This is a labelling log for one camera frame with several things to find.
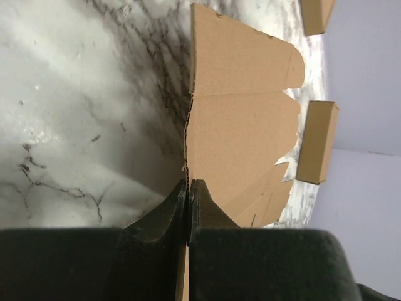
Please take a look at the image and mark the small cardboard box at back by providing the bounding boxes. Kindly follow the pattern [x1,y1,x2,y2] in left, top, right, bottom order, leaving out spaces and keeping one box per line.
[299,0,336,36]

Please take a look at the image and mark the folded brown cardboard box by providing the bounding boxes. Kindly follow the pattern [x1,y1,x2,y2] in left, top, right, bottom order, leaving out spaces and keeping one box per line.
[296,101,339,185]

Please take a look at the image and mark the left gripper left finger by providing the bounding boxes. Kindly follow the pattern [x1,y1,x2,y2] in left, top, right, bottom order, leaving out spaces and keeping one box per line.
[1,181,187,300]

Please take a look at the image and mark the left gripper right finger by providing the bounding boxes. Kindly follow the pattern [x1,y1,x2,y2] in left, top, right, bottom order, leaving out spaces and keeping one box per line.
[188,179,360,300]

